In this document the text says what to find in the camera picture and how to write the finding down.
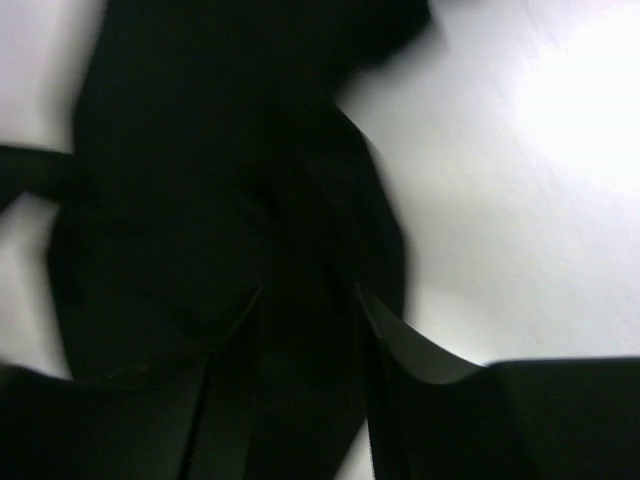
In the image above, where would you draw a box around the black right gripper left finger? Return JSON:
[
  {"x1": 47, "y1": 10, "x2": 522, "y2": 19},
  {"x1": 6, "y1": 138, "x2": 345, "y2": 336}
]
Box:
[{"x1": 1, "y1": 289, "x2": 262, "y2": 479}]

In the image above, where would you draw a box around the black tank top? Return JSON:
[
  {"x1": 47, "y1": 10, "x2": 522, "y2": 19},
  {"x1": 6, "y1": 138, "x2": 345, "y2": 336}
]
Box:
[{"x1": 1, "y1": 1, "x2": 432, "y2": 479}]

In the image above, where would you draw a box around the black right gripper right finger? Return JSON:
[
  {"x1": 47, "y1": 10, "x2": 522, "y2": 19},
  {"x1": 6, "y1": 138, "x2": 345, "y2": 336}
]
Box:
[{"x1": 356, "y1": 286, "x2": 639, "y2": 479}]

